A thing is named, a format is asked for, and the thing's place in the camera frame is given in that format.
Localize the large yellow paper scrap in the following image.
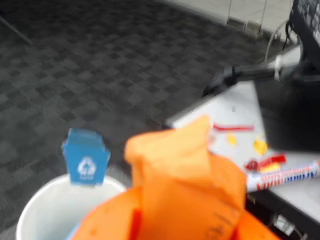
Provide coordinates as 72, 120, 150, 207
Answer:
253, 138, 269, 156

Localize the black stand leg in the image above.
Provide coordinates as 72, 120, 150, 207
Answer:
201, 63, 278, 97

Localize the red yellow wrapper scrap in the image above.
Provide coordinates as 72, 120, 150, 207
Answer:
244, 153, 287, 173

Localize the orange paper wad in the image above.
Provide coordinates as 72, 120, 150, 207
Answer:
124, 115, 248, 240

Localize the paper cup blue bin tag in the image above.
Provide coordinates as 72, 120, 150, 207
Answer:
16, 174, 128, 240

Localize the long red paper strip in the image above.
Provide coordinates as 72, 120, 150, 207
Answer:
212, 122, 255, 132

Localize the black box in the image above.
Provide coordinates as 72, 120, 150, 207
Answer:
254, 74, 320, 152

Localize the small yellow paper scrap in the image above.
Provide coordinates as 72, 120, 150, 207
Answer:
226, 133, 238, 146

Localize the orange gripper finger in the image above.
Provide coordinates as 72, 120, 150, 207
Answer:
71, 186, 143, 240
232, 212, 280, 240

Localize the white marker red blue print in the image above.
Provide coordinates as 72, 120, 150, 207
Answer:
246, 159, 320, 193

